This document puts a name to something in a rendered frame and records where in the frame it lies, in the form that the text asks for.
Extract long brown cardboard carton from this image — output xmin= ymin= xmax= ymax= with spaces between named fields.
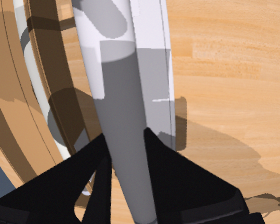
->
xmin=0 ymin=0 xmax=91 ymax=184

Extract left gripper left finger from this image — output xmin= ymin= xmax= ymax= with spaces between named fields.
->
xmin=0 ymin=133 xmax=112 ymax=224

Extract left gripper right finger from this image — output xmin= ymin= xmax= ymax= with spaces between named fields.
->
xmin=144 ymin=127 xmax=250 ymax=224

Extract grey tube with white end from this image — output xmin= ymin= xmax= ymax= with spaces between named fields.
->
xmin=71 ymin=0 xmax=157 ymax=224

